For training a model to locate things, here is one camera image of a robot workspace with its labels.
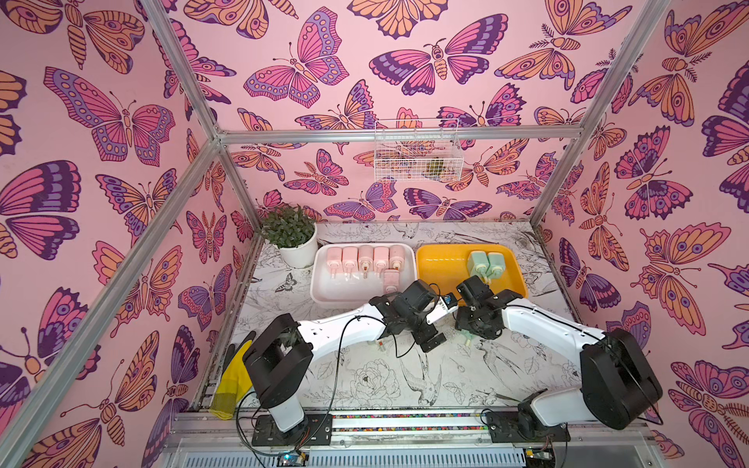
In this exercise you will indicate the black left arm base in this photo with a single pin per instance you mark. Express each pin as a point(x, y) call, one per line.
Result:
point(315, 429)

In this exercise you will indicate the yellow plastic storage box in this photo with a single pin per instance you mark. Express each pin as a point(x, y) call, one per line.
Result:
point(445, 265)

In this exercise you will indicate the pink sharpener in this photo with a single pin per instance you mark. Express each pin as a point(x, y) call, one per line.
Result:
point(350, 261)
point(365, 260)
point(391, 281)
point(334, 260)
point(397, 255)
point(381, 259)

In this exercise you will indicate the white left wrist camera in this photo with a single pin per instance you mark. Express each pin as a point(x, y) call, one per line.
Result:
point(444, 306)

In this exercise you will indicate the yellow rubber glove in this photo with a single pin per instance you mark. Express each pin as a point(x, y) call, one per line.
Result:
point(235, 382)

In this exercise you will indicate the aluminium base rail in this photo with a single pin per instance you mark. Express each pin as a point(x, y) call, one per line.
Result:
point(411, 438)

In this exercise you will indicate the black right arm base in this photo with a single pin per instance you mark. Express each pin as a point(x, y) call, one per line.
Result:
point(520, 425)

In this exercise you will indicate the green circuit board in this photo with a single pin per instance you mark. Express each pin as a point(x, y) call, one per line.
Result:
point(292, 460)

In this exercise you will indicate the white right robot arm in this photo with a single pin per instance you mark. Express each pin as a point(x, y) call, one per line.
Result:
point(617, 382)

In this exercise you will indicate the white plastic flower pot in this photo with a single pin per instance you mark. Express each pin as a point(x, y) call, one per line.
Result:
point(302, 256)

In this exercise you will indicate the green leafy plant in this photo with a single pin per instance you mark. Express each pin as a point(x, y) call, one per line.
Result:
point(288, 227)

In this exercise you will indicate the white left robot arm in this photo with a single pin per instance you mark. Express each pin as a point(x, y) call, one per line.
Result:
point(279, 358)

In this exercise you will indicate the white wire basket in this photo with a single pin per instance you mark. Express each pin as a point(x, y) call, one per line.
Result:
point(418, 154)

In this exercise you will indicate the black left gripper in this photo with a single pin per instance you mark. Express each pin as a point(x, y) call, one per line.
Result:
point(423, 338)

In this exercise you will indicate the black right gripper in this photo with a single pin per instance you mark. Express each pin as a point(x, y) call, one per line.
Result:
point(477, 327)

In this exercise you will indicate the green sharpener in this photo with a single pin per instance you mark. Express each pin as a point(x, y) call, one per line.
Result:
point(497, 265)
point(467, 338)
point(478, 265)

